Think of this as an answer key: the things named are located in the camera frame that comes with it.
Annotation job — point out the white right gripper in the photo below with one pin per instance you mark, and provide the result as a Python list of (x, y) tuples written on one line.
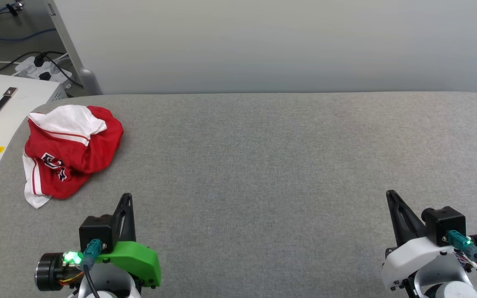
[(416, 260)]

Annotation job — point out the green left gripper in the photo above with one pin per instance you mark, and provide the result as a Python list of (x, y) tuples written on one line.
[(135, 256)]

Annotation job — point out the red and white jersey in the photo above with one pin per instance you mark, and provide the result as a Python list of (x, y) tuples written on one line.
[(77, 153)]

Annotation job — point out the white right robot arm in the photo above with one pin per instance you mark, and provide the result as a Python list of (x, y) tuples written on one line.
[(454, 291)]

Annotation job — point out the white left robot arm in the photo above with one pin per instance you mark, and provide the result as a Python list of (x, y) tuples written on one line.
[(106, 285)]

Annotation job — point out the white equipment box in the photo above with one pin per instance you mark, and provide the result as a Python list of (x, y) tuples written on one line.
[(19, 107)]

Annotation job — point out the white power strip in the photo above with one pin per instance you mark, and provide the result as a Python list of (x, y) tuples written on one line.
[(35, 70)]

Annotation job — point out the white partition panel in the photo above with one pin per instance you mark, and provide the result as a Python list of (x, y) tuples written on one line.
[(284, 45)]

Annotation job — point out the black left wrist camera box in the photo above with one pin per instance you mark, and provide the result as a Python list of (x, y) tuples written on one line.
[(95, 231)]

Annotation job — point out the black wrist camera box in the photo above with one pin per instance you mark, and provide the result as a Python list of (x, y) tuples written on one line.
[(95, 231), (443, 223)]

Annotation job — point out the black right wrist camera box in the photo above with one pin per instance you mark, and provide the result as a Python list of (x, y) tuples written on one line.
[(443, 223)]

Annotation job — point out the teal left camera connector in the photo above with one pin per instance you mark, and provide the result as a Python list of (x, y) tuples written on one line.
[(90, 250)]

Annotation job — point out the teal camera connector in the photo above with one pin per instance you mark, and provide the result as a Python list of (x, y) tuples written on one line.
[(90, 250), (462, 243)]

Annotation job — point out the teal right camera connector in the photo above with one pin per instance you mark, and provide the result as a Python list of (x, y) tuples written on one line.
[(462, 243)]

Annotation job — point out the grey partition post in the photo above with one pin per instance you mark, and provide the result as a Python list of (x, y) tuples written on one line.
[(79, 62)]

